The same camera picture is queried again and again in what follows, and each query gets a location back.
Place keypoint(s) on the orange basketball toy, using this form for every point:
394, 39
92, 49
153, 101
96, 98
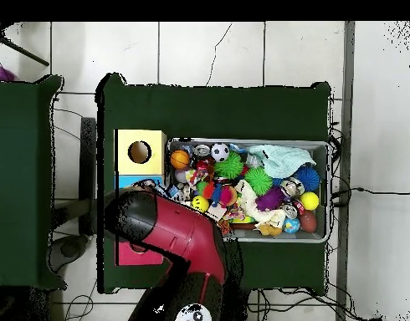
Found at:
180, 158

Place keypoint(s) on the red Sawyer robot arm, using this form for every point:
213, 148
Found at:
188, 234

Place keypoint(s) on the wooden box with three holes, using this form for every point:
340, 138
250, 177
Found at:
124, 167

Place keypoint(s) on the silver mesh bin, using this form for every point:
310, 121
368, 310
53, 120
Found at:
292, 236

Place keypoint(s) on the yellow smiley face ball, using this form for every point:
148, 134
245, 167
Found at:
201, 202

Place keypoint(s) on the green spiky ball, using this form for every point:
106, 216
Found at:
229, 165
258, 180

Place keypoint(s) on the silver soda can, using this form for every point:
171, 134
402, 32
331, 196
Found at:
201, 150

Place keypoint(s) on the black and white soccer ball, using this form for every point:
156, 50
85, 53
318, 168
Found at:
220, 152

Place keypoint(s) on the orange tiger plush toy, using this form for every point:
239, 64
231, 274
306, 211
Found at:
225, 227

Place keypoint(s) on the mint green cloth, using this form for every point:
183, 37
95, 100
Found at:
278, 160

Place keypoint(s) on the blue spiky ball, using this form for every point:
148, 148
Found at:
308, 177

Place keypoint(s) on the plain yellow ball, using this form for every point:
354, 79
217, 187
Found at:
309, 201

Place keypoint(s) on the black flat panel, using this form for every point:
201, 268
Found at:
88, 160

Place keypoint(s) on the gray round base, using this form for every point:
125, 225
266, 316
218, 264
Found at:
69, 249

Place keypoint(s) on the black rod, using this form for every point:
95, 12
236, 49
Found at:
27, 53

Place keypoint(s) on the purple object on floor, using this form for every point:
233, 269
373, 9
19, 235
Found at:
2, 73

